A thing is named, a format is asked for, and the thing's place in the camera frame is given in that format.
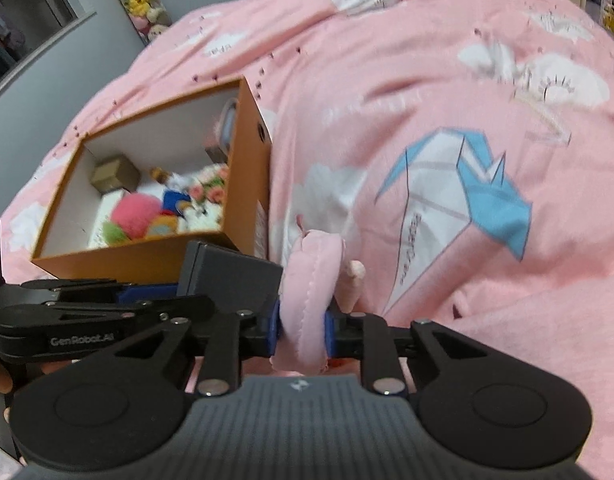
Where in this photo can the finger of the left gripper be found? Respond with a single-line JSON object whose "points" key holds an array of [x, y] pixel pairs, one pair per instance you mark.
{"points": [[97, 291], [35, 333]]}

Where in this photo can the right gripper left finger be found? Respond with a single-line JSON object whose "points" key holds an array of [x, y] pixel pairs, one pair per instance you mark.
{"points": [[231, 338]]}

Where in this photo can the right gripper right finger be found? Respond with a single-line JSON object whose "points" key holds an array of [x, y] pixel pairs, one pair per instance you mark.
{"points": [[367, 339]]}

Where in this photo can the white rectangular box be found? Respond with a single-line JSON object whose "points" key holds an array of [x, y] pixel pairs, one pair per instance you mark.
{"points": [[107, 204]]}

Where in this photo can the dark grey box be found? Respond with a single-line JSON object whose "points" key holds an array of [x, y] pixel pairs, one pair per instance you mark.
{"points": [[214, 279]]}

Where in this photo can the pink mini backpack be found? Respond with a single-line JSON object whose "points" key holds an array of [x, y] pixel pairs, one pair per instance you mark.
{"points": [[321, 268]]}

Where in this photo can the pink green pompom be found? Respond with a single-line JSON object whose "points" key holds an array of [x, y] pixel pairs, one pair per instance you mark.
{"points": [[130, 218]]}

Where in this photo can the gold glitter box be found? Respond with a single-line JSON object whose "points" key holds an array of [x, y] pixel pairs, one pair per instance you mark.
{"points": [[115, 173]]}

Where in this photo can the blue orange plush doll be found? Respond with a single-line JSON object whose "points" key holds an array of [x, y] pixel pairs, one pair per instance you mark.
{"points": [[176, 199]]}

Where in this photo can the white crochet flower sheep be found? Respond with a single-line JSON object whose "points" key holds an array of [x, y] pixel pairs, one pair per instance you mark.
{"points": [[207, 192]]}

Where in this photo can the pink card wallet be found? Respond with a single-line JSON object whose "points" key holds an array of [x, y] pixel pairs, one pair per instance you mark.
{"points": [[225, 124]]}

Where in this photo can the picture card box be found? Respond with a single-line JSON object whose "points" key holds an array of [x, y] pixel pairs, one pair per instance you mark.
{"points": [[216, 153]]}

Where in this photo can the person left hand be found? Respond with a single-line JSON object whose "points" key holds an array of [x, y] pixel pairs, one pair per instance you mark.
{"points": [[15, 377]]}

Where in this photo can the orange cardboard box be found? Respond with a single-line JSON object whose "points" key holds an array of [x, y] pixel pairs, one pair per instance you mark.
{"points": [[170, 135]]}

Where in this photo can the pink cloud duvet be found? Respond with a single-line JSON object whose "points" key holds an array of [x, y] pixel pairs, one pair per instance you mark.
{"points": [[468, 144]]}

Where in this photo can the window frame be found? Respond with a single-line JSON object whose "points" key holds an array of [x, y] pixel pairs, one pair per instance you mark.
{"points": [[33, 37]]}

